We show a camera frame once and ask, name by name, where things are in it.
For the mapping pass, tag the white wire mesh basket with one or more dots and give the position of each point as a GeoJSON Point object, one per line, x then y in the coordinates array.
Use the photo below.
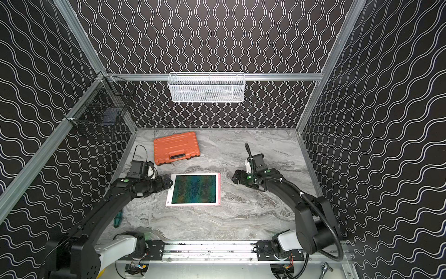
{"type": "Point", "coordinates": [205, 87]}

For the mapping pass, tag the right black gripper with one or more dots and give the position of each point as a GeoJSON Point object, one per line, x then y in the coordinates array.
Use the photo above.
{"type": "Point", "coordinates": [244, 178]}

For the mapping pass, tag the pink LCD writing tablet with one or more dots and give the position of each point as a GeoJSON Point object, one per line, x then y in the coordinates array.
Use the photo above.
{"type": "Point", "coordinates": [195, 189]}

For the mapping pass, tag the black wire mesh basket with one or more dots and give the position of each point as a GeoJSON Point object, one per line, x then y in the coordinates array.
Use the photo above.
{"type": "Point", "coordinates": [101, 117]}

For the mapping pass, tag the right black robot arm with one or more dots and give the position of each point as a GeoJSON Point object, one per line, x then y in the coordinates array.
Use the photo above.
{"type": "Point", "coordinates": [316, 227]}

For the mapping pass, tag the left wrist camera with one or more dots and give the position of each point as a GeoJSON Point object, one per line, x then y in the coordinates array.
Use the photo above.
{"type": "Point", "coordinates": [141, 170]}

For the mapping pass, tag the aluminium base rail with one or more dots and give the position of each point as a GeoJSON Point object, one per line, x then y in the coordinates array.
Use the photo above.
{"type": "Point", "coordinates": [223, 251]}

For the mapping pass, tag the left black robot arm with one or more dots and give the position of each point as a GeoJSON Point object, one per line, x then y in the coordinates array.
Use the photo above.
{"type": "Point", "coordinates": [58, 264]}

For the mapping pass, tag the orange plastic tool case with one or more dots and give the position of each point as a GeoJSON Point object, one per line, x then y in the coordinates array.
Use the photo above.
{"type": "Point", "coordinates": [176, 147]}

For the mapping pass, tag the green handled screwdriver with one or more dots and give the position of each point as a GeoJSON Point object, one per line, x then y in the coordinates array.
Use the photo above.
{"type": "Point", "coordinates": [118, 219]}

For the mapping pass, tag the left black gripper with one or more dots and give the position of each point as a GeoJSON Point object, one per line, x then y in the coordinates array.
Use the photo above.
{"type": "Point", "coordinates": [165, 182]}

